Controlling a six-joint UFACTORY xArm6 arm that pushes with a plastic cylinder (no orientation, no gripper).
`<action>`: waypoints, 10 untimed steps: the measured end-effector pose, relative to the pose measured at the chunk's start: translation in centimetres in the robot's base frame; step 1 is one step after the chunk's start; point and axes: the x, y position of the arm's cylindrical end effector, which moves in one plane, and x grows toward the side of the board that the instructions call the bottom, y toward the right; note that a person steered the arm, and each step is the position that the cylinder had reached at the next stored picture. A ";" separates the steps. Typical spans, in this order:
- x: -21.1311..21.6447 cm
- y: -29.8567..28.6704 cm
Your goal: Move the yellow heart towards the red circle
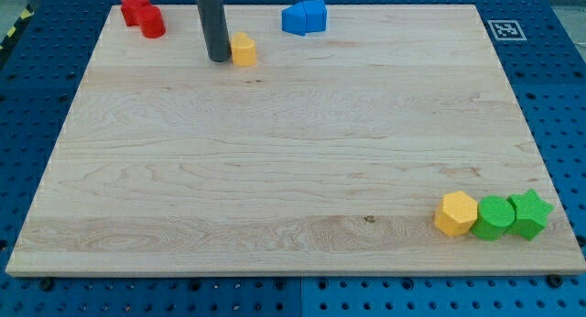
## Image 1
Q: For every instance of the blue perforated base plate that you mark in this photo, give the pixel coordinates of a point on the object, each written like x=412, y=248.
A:
x=41, y=76

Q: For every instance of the yellow heart block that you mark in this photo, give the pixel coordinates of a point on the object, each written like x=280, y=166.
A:
x=243, y=50

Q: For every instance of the wooden board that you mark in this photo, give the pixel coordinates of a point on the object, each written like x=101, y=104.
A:
x=329, y=157

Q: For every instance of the green star block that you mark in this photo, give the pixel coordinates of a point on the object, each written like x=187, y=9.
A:
x=531, y=214

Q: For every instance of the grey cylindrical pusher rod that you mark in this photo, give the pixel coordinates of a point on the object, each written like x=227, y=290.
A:
x=214, y=28

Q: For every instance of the blue triangular block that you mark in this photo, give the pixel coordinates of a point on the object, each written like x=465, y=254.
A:
x=293, y=20

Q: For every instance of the yellow hexagon block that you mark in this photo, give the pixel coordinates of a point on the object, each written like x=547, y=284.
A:
x=456, y=213

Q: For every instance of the red cylinder block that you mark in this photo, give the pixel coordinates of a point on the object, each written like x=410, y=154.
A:
x=150, y=21

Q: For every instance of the red star block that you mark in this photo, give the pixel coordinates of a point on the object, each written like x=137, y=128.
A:
x=129, y=9

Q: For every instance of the blue cube block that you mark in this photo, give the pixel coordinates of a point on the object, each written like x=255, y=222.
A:
x=316, y=15

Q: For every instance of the green cylinder block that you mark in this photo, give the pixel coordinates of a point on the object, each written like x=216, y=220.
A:
x=495, y=214

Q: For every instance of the white fiducial marker tag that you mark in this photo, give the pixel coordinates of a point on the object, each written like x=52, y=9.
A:
x=506, y=30

